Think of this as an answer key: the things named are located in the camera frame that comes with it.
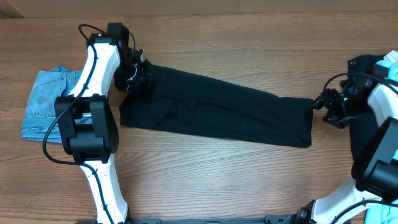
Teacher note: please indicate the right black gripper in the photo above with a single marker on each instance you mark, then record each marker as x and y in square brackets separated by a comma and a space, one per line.
[328, 106]

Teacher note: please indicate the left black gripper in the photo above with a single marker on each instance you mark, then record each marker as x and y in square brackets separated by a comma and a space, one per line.
[144, 79]

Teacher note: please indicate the black t-shirt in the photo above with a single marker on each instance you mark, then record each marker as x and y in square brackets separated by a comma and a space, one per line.
[187, 103]

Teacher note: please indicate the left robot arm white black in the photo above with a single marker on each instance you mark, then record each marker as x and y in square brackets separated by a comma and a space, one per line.
[86, 123]

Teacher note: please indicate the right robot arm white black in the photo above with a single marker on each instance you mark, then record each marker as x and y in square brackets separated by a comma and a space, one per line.
[374, 172]

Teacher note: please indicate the white pink garment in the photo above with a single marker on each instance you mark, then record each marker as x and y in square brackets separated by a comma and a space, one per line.
[391, 56]

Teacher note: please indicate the folded blue jeans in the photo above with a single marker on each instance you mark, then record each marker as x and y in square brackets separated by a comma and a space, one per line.
[39, 112]

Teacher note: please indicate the light blue garment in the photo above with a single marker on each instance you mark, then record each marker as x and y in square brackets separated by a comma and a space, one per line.
[383, 102]

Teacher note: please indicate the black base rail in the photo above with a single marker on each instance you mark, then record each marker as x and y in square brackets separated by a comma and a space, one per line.
[268, 219]

